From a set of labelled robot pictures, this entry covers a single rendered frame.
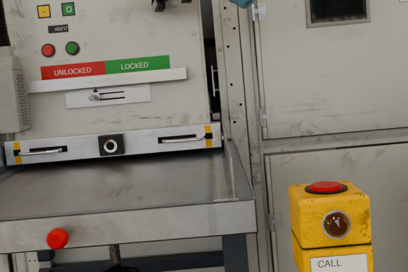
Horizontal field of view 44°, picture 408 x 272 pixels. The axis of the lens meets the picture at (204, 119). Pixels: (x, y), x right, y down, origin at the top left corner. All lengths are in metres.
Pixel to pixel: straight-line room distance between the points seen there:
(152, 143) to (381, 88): 0.68
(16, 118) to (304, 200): 0.79
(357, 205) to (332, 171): 0.92
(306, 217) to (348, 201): 0.05
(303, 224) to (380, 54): 0.99
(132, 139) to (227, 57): 0.40
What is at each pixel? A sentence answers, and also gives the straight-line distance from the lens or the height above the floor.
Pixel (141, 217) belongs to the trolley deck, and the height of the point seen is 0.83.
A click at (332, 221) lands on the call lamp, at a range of 0.57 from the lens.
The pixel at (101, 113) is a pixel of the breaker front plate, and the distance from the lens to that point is 1.27.
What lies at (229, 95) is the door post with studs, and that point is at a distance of 1.46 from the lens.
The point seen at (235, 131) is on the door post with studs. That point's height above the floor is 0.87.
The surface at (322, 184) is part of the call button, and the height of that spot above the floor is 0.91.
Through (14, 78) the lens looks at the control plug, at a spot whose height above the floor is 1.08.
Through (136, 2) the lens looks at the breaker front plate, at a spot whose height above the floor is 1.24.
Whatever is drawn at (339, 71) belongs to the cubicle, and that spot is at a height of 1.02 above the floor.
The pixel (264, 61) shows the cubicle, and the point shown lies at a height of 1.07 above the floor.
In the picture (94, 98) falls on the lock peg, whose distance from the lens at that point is 1.22.
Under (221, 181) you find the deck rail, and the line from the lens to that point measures 0.92.
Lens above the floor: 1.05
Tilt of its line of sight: 5 degrees down
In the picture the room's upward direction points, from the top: 5 degrees counter-clockwise
